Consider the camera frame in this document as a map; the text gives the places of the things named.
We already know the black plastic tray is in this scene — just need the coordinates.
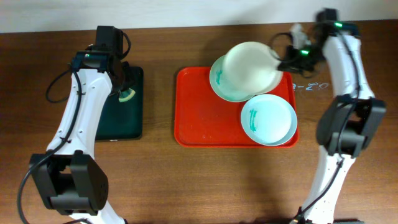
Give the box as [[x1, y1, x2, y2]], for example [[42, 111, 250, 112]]
[[95, 67, 144, 141]]

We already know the red plastic tray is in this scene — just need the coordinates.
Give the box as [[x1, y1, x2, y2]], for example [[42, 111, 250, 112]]
[[174, 66, 300, 149]]

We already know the mint green plate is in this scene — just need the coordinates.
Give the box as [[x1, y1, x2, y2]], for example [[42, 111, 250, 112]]
[[209, 55, 254, 102]]

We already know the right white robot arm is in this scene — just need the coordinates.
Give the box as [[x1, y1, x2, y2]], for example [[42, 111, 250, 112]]
[[277, 8, 386, 223]]

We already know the white plate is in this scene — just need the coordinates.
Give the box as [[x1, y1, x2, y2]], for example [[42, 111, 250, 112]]
[[222, 42, 283, 95]]

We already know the green sponge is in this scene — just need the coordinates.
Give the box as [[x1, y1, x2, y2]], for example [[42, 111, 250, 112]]
[[118, 88, 136, 103]]

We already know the light blue plate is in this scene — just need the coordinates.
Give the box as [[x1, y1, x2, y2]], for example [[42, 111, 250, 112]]
[[240, 94, 298, 147]]

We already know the left black cable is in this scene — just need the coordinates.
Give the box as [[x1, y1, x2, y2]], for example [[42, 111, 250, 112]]
[[17, 30, 132, 224]]

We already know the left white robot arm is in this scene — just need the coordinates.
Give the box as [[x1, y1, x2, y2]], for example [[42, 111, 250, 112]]
[[20, 26, 135, 223]]

